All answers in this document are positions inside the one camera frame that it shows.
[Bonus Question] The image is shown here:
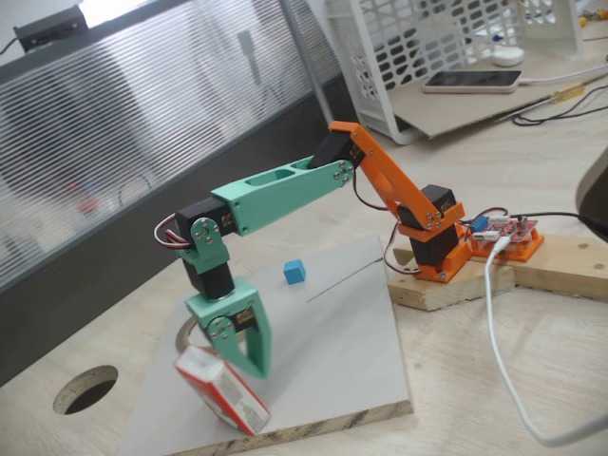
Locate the red and white carton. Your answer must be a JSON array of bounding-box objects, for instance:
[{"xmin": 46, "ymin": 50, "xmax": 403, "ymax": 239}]
[{"xmin": 173, "ymin": 345, "xmax": 272, "ymax": 436}]

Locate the blue cube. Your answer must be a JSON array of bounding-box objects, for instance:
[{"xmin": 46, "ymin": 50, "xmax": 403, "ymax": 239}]
[{"xmin": 283, "ymin": 259, "xmax": 307, "ymax": 286}]

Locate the black depth camera sensor bar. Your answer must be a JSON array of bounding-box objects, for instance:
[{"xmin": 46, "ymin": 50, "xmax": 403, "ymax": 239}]
[{"xmin": 12, "ymin": 5, "xmax": 87, "ymax": 52}]

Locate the white laminated particle board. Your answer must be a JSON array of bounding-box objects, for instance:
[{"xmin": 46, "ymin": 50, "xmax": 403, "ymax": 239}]
[{"xmin": 118, "ymin": 235, "xmax": 413, "ymax": 456}]

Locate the ribbed glass desk partition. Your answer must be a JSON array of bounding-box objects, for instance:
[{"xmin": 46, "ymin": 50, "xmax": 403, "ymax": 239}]
[{"xmin": 0, "ymin": 0, "xmax": 352, "ymax": 386}]

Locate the pale wooden base block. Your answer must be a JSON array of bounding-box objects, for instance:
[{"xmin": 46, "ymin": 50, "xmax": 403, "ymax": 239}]
[{"xmin": 387, "ymin": 237, "xmax": 518, "ymax": 313}]

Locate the red circuit board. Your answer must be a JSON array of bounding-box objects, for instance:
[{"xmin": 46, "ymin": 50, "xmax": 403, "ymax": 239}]
[{"xmin": 467, "ymin": 213, "xmax": 541, "ymax": 244}]

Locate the brown cardboard sheet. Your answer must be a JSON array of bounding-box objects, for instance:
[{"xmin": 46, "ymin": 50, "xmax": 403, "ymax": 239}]
[{"xmin": 391, "ymin": 56, "xmax": 583, "ymax": 141}]

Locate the white perforated plastic basket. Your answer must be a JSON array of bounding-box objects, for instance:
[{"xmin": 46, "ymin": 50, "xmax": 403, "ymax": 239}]
[{"xmin": 325, "ymin": 0, "xmax": 585, "ymax": 146}]

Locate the pale wooden plank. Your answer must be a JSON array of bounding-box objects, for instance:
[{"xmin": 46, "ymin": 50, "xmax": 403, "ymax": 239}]
[{"xmin": 510, "ymin": 232, "xmax": 608, "ymax": 303}]

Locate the smartphone with pink case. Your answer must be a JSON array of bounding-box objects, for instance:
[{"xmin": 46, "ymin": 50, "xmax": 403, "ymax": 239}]
[{"xmin": 422, "ymin": 69, "xmax": 523, "ymax": 95}]

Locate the white earbuds case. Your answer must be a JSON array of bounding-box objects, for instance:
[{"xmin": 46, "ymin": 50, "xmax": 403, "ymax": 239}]
[{"xmin": 490, "ymin": 47, "xmax": 526, "ymax": 67}]

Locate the grey rounded object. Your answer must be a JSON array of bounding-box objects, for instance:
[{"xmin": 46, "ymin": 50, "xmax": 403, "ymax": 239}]
[{"xmin": 575, "ymin": 146, "xmax": 608, "ymax": 229}]

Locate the grey ring of tape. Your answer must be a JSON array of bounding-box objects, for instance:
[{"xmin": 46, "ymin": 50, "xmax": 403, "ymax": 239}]
[{"xmin": 175, "ymin": 315, "xmax": 210, "ymax": 352}]

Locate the servo wire at wrist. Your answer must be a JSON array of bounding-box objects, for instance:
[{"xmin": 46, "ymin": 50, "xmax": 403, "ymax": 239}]
[{"xmin": 154, "ymin": 214, "xmax": 191, "ymax": 248}]

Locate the servo wire at base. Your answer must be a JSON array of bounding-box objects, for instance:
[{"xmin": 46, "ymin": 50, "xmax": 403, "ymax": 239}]
[{"xmin": 383, "ymin": 222, "xmax": 422, "ymax": 277}]

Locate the servo wire at elbow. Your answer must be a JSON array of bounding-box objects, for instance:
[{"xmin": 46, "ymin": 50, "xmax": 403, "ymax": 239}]
[{"xmin": 353, "ymin": 175, "xmax": 398, "ymax": 213}]

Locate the white USB cable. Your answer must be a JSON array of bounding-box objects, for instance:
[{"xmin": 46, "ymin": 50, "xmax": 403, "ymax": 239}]
[{"xmin": 483, "ymin": 237, "xmax": 608, "ymax": 447}]

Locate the orange circuit board mount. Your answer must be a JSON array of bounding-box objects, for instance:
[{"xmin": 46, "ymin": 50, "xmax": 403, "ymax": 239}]
[{"xmin": 467, "ymin": 227, "xmax": 545, "ymax": 263}]

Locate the black power cable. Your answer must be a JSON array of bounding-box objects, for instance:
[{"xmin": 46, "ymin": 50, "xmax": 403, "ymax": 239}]
[{"xmin": 510, "ymin": 211, "xmax": 608, "ymax": 243}]

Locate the yellow handled screwdriver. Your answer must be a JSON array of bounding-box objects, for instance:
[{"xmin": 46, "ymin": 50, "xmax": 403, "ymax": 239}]
[{"xmin": 498, "ymin": 83, "xmax": 588, "ymax": 120}]

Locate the pale pink charging cable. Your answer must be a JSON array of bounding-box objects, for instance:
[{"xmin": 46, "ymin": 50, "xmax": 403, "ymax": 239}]
[{"xmin": 517, "ymin": 64, "xmax": 608, "ymax": 87}]

